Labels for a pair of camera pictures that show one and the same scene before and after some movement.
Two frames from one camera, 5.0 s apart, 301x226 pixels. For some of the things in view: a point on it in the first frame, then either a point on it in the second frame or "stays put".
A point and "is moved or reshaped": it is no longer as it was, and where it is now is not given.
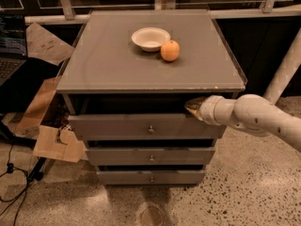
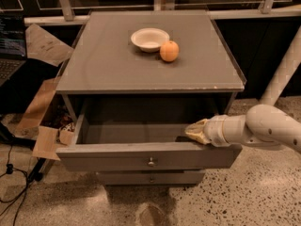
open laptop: x=13 y=53 stays put
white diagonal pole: x=288 y=66 stays put
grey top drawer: x=144 y=127 is moved or reshaped
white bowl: x=150 y=39 stays put
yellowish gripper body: x=208 y=109 -> x=214 y=131
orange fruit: x=169 y=50 stays put
